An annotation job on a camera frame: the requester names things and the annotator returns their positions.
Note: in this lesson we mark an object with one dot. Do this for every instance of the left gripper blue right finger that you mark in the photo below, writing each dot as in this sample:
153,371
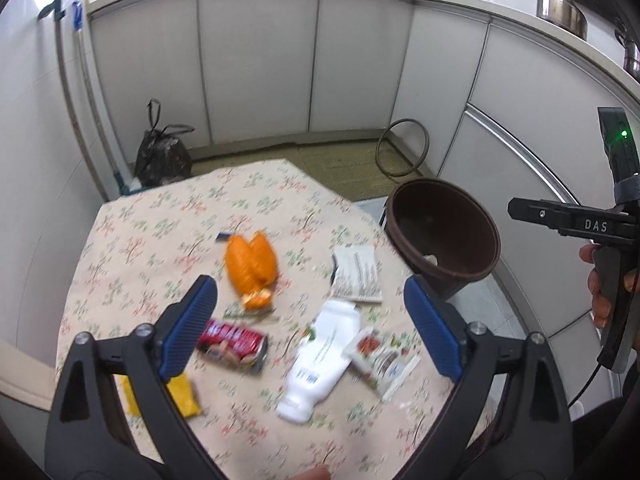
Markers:
439,325

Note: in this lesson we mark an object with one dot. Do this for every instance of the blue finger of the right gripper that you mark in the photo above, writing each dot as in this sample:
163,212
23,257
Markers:
553,215

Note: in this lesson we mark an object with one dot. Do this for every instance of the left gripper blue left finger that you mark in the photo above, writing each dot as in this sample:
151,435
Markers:
182,323

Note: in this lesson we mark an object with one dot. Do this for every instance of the red milk can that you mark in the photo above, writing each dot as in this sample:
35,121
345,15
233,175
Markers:
235,346

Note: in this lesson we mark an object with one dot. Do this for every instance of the yellow snack packet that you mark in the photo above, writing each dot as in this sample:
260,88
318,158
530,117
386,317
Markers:
180,389

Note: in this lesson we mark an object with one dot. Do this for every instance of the white snack wrapper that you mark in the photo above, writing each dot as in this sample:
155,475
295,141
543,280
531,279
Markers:
382,361

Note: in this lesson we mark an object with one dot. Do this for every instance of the white paper leaflet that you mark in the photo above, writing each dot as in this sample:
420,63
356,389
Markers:
355,274

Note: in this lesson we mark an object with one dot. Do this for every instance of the orange peel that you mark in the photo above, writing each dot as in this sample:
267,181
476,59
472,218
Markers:
252,268

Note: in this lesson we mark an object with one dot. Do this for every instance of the white plastic bottle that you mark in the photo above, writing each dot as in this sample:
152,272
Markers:
320,360

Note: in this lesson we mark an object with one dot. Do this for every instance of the white floral paper cup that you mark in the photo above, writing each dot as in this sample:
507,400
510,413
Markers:
431,259

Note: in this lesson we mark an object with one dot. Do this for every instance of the dark brown trash bucket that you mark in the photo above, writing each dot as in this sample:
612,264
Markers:
435,217

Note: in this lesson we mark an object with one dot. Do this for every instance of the left hand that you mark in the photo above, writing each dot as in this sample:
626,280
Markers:
316,473

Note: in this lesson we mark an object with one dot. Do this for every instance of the green floor mat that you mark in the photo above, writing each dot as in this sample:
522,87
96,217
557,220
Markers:
346,168

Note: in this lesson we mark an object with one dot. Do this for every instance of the black garbage bag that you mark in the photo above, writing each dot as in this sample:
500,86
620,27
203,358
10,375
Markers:
162,157

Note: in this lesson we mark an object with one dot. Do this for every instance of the teal handled mop pole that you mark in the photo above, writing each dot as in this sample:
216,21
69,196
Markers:
57,11

